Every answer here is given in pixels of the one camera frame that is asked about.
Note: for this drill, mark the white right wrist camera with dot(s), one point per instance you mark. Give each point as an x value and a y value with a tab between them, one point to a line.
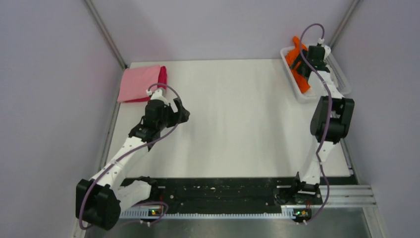
320	43

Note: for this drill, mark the pink folded t shirt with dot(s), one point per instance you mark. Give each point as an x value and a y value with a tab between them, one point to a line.
139	82

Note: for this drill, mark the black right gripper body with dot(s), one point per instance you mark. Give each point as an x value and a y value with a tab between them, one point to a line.
324	64

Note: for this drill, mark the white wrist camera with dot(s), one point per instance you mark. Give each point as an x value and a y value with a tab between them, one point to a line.
158	94
320	43

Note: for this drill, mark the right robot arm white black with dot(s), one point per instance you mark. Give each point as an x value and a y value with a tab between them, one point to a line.
330	122

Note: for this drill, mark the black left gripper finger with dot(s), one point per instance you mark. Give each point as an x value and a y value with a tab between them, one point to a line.
179	105
183	116

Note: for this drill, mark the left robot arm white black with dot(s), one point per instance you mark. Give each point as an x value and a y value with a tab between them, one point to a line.
101	199

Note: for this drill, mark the crimson folded t shirt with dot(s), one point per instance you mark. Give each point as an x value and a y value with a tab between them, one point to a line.
162	78

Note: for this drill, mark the white slotted cable duct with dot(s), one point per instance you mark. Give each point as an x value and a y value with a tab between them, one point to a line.
146	213

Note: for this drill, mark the orange t shirt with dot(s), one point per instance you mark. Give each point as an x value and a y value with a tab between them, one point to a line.
300	79

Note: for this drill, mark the white plastic basket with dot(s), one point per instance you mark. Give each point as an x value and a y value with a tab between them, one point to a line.
337	76

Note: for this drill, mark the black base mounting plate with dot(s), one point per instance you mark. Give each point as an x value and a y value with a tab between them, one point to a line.
224	195

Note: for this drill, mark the white crumpled t shirt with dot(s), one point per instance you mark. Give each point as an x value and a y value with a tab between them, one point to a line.
310	94

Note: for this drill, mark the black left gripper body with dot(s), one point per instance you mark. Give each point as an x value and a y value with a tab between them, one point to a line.
171	118

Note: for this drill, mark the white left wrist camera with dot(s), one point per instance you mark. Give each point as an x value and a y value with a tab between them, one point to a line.
158	94

